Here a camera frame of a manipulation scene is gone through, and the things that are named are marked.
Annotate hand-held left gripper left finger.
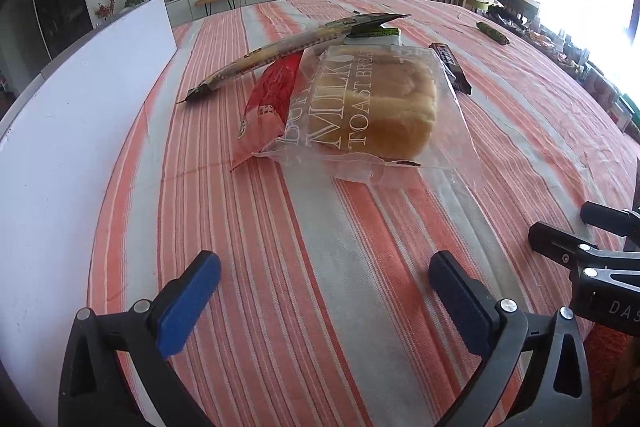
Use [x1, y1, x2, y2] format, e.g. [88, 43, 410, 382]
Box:
[59, 250, 222, 427]

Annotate clear bag of toast bread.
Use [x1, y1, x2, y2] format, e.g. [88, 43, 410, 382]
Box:
[252, 46, 483, 190]

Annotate dark chocolate bar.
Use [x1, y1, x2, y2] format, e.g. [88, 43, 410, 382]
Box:
[429, 42, 473, 96]

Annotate red snack packet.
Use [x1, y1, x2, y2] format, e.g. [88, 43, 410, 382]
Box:
[230, 52, 303, 172]

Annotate long black clear gummy packet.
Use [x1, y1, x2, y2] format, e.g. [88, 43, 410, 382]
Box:
[177, 13, 413, 104]

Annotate green sausage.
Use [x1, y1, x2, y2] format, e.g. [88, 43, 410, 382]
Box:
[475, 22, 509, 45]

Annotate orange striped tablecloth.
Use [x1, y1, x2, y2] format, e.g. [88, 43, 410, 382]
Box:
[87, 0, 640, 427]

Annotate green white snack packet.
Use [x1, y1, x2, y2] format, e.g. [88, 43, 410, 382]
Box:
[345, 27, 403, 48]

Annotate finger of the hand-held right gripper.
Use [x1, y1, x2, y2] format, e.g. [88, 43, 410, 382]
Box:
[528, 222, 640, 294]
[581, 201, 640, 238]

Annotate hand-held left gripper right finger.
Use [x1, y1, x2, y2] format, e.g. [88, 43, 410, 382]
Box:
[428, 250, 593, 427]

